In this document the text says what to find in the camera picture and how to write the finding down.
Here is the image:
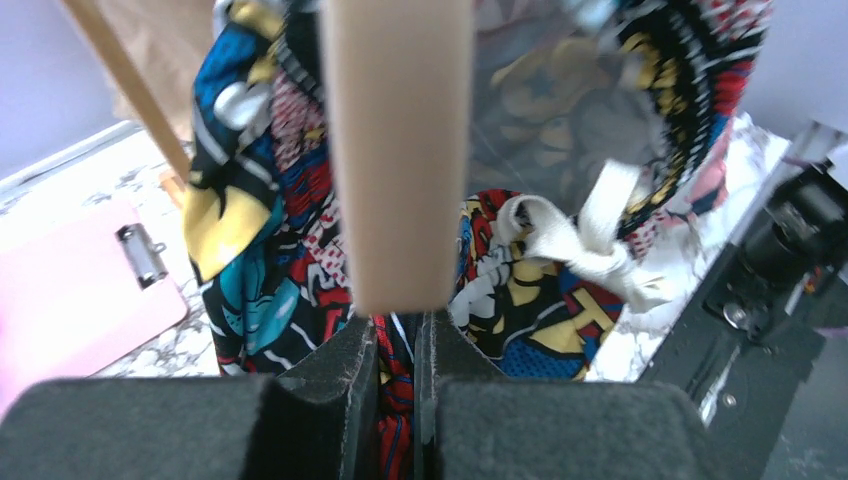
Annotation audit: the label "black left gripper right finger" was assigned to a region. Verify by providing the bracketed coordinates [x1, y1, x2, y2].
[414, 311, 726, 479]

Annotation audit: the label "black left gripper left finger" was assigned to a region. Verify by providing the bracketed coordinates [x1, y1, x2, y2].
[1, 319, 378, 479]

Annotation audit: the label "comic print shorts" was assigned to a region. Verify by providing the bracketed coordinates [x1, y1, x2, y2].
[183, 1, 773, 479]

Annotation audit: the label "cream plastic hanger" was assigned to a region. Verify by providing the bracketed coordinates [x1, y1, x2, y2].
[319, 1, 474, 316]

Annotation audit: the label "pink patterned shorts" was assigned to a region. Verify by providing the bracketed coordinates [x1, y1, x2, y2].
[656, 117, 734, 227]

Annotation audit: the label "beige shorts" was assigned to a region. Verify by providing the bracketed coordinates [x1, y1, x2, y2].
[98, 0, 214, 141]

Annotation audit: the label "pink clipboard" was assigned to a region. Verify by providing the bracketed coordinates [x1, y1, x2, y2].
[1, 200, 188, 411]

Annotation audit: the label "wooden clothes rack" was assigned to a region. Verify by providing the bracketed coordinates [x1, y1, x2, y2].
[62, 0, 190, 209]

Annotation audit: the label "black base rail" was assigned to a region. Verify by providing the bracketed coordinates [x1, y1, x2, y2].
[641, 160, 847, 479]

